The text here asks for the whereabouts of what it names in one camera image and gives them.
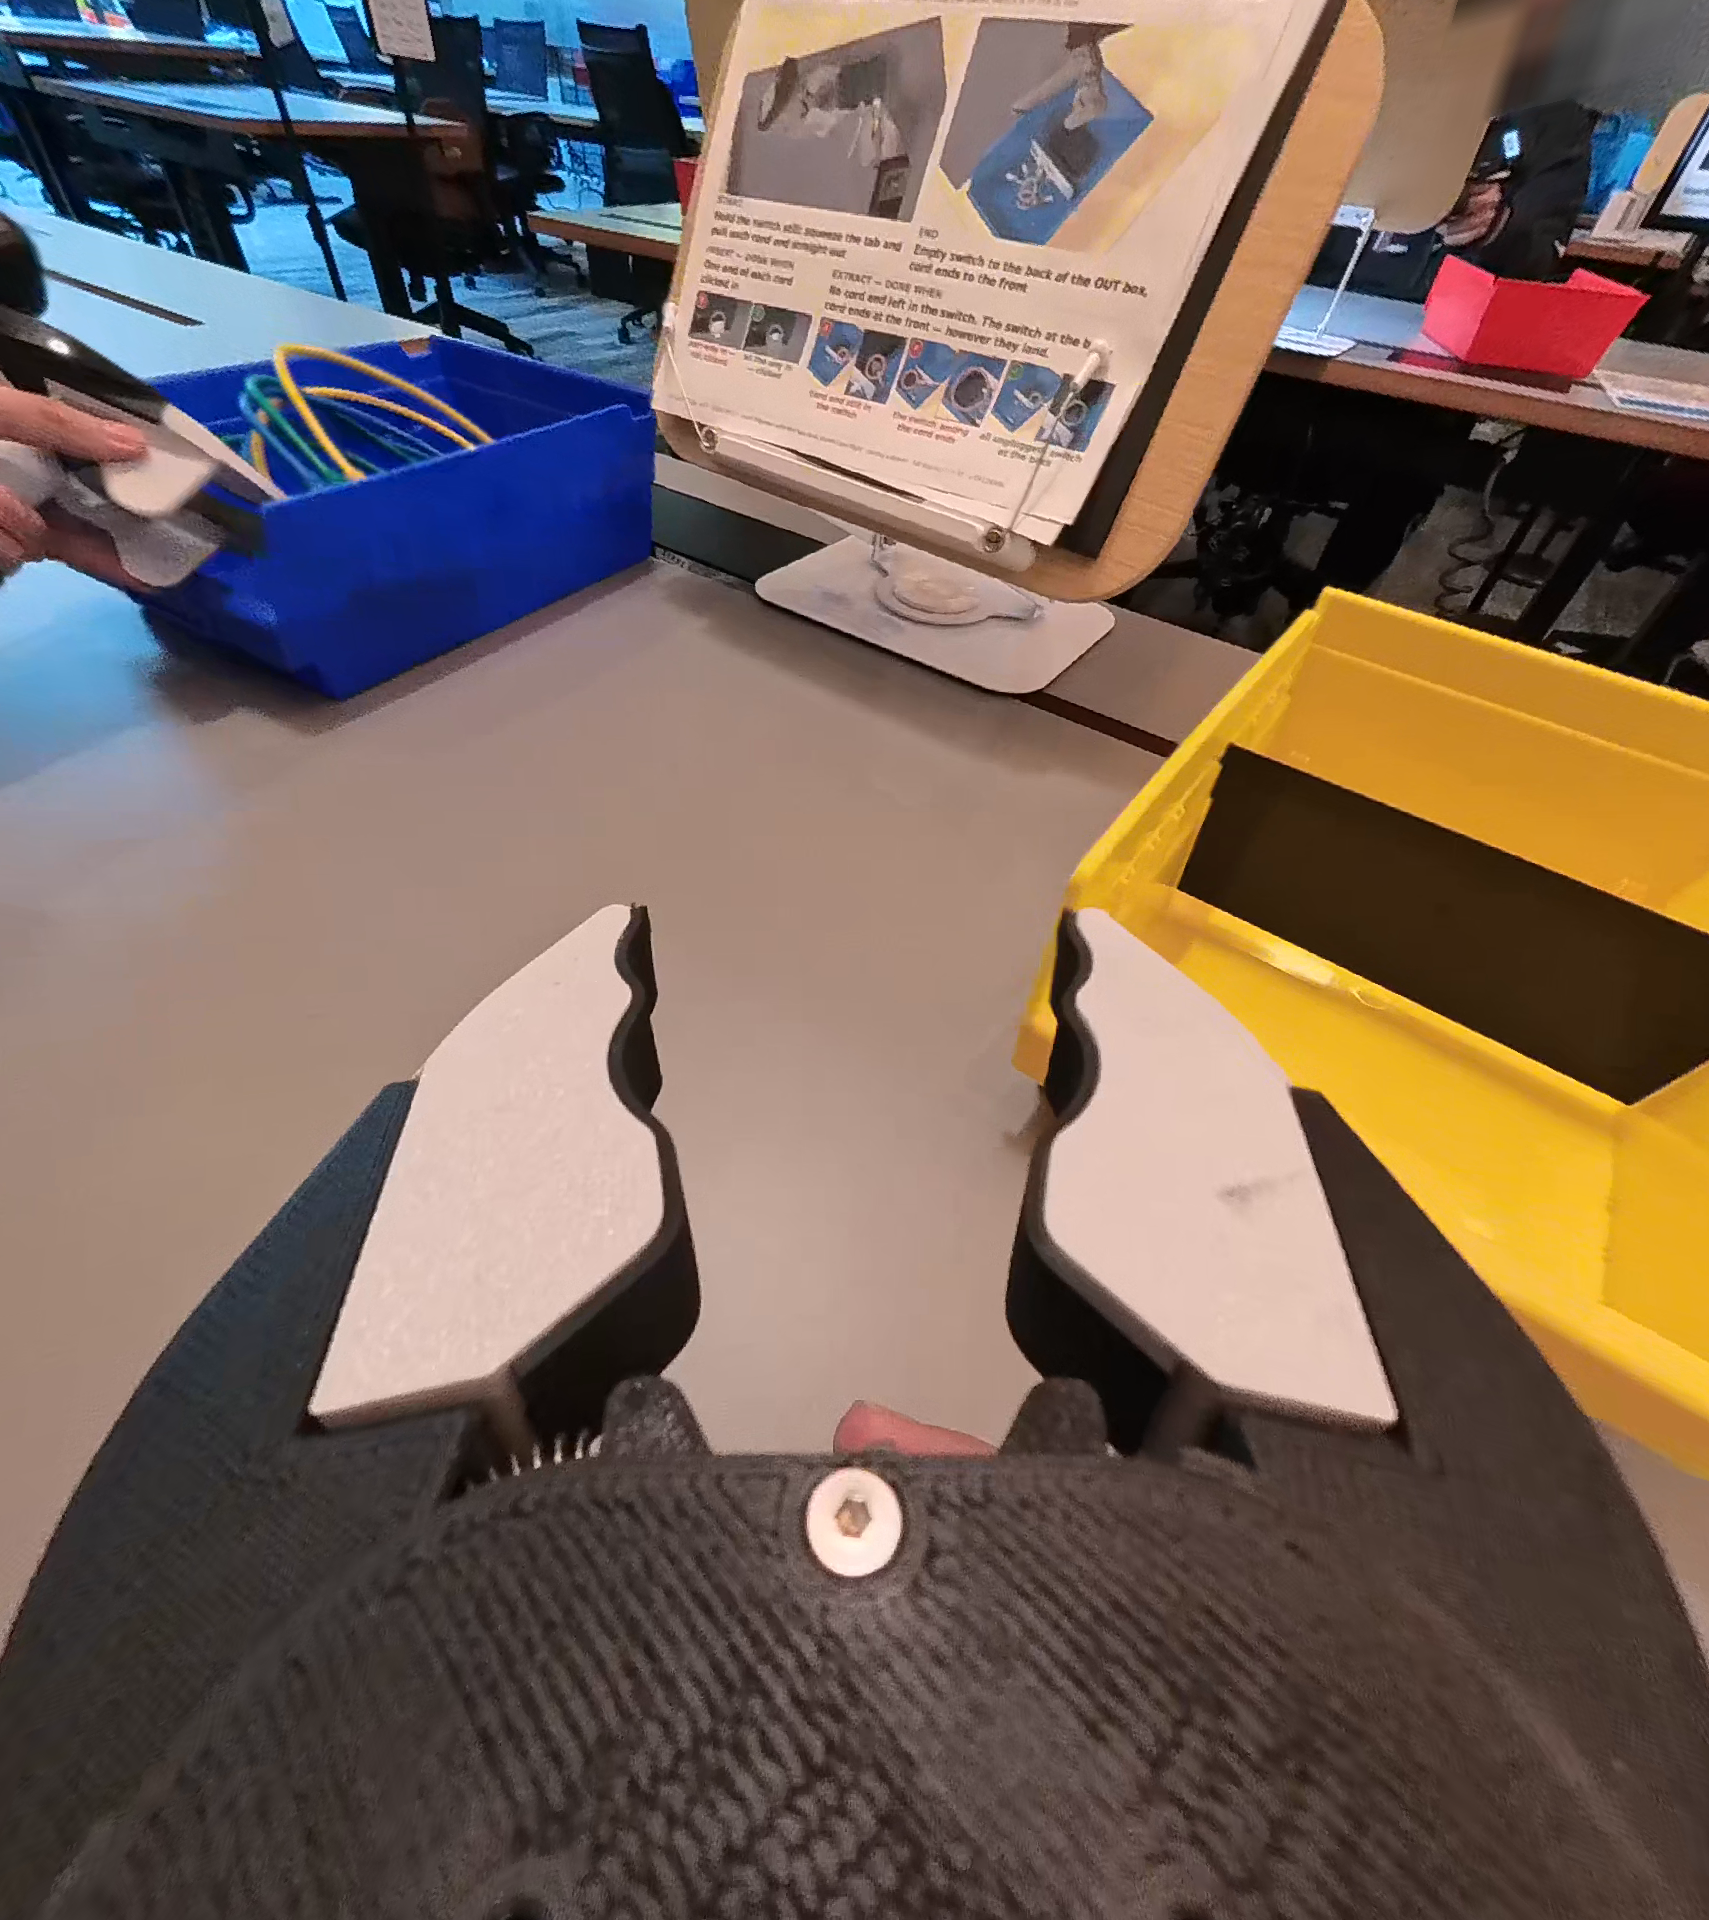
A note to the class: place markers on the printed instruction sheet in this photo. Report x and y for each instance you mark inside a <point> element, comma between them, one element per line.
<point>976,374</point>

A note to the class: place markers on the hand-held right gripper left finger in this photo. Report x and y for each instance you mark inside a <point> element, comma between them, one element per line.
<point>495,1201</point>

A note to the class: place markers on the red plastic bin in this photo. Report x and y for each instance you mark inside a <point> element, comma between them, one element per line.
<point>1530,323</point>

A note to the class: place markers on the black bin divider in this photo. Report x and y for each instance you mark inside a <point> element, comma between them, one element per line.
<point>1469,914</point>

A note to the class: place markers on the person's right hand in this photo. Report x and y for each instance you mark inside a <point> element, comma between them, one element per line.
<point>908,1432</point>

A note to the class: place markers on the yellow plastic bin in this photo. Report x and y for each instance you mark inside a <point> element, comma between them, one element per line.
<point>1469,1201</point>

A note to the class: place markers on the black office chair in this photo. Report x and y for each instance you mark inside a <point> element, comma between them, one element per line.
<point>479,181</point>
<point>638,121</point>

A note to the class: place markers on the grey table with slot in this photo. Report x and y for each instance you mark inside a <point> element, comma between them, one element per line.
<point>286,309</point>

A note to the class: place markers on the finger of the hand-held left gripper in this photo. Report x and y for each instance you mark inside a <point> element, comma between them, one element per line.
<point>135,548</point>
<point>164,483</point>

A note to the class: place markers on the grey stand base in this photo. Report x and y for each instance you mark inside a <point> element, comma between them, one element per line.
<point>1006,631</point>

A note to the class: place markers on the blue plastic bin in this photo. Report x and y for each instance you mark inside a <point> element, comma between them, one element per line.
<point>466,555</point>

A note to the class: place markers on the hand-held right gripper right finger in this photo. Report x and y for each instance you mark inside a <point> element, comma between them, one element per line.
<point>1199,1201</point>

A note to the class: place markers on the dark wooden desk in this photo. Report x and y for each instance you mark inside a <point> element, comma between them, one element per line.
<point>239,112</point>

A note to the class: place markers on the brown edged table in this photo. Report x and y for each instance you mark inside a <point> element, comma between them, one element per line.
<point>1544,392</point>

